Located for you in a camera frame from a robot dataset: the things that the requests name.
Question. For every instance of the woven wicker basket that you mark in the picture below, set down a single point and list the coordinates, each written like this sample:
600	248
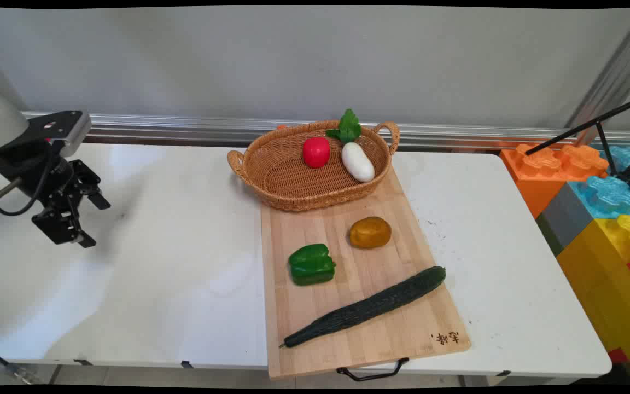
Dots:
287	180

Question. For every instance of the yellow toy bell pepper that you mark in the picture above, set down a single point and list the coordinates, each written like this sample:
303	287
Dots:
370	232

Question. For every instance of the green toy bell pepper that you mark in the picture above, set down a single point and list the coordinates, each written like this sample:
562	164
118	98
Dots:
310	265

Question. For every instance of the aluminium frame post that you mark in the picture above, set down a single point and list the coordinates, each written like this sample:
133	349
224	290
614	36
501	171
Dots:
616	76

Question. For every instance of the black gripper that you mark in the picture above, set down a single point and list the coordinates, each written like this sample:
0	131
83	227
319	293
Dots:
35	171

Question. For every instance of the white toy radish green leaves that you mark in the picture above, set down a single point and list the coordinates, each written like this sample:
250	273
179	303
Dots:
357	161

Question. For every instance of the black tripod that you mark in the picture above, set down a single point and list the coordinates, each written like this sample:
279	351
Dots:
599	123

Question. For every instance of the large blue building block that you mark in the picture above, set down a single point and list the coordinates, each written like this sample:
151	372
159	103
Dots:
610	197

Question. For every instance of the large yellow building block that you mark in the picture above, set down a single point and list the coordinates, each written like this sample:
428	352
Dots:
605	284

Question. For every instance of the large grey building block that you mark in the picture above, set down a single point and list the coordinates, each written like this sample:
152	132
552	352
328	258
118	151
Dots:
566	219

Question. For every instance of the dark green toy cucumber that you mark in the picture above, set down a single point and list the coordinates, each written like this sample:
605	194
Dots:
367	307

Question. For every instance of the large orange building block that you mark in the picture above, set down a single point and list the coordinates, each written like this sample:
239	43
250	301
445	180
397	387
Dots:
536	175

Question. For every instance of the red toy bell pepper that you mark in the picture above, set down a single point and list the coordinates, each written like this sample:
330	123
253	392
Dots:
316	152

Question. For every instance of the aluminium rail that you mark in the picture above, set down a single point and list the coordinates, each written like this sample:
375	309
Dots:
457	134

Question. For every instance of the wooden cutting board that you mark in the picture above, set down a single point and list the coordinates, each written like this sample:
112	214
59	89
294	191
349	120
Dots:
364	328

